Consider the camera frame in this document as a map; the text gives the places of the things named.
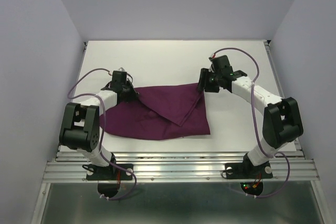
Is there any aluminium front rail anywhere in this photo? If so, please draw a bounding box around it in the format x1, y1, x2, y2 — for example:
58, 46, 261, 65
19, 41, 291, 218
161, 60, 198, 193
43, 151, 320, 183

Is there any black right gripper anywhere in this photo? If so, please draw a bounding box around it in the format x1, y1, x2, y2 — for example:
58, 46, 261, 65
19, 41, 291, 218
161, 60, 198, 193
194, 68, 221, 93

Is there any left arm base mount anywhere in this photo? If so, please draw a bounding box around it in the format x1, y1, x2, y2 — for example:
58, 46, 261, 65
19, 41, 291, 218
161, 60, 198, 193
82, 164, 133, 200

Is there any purple cloth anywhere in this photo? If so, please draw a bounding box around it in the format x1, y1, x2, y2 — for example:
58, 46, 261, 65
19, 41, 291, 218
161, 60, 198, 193
100, 83, 211, 141

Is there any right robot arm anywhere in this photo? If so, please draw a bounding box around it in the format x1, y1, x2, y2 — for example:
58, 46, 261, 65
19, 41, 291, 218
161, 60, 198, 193
197, 55, 303, 177

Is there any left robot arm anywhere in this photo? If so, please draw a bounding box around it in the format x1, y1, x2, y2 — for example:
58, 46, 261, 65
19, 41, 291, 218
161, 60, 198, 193
59, 68, 138, 179

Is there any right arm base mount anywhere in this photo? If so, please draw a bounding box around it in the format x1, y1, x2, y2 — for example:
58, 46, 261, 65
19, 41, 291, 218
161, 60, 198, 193
221, 154, 273, 198

